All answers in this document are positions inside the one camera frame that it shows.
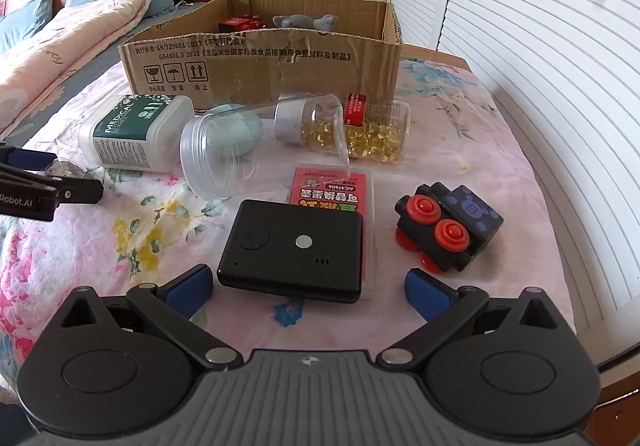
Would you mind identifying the brown cardboard box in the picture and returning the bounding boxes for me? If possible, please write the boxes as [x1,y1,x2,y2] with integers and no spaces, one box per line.
[117,0,405,112]

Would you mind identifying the red toy car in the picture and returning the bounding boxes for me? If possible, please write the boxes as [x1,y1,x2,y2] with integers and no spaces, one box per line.
[218,15,265,32]

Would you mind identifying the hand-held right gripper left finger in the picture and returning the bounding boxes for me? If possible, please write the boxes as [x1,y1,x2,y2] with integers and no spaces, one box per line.
[60,264,239,370]

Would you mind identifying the yellow capsule bottle silver cap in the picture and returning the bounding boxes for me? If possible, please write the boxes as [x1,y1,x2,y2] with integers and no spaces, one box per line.
[274,93,412,162]

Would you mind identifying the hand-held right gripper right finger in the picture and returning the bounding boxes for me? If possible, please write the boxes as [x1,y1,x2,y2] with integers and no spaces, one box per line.
[376,268,571,370]

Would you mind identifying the small clear plastic object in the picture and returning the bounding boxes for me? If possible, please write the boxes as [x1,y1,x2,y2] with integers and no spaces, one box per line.
[42,158,91,182]

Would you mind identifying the pink quilt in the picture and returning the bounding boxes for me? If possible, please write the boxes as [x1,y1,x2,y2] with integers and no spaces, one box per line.
[0,0,153,137]

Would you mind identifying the black block toy red wheels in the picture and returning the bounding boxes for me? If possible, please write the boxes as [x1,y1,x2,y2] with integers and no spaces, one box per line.
[394,182,503,274]

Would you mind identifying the clear plastic jar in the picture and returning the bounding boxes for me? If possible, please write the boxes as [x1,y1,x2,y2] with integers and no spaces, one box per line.
[179,93,352,201]

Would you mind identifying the pink floral bedsheet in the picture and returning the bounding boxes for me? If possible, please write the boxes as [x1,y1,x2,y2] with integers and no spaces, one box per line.
[0,53,576,407]

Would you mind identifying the teal earbud case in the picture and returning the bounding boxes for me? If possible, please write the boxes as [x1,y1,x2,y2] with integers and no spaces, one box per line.
[207,103,264,154]

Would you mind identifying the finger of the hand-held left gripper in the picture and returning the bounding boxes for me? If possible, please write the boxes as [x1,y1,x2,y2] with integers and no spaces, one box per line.
[0,162,105,208]
[0,145,59,173]

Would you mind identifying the black rectangular device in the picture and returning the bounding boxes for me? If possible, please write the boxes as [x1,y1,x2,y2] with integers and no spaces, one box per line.
[216,198,365,304]

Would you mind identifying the blue-grey bed sheet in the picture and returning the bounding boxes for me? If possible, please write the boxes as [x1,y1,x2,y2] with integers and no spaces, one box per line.
[65,1,221,97]

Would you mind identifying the white bottle with green label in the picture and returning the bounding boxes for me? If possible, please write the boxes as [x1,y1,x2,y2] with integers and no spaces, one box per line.
[77,94,196,173]

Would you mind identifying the red card blister package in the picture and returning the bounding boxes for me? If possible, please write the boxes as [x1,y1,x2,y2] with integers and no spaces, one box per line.
[285,166,377,287]

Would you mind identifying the grey elephant toy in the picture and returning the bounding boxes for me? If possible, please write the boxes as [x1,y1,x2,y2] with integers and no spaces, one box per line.
[272,13,338,34]

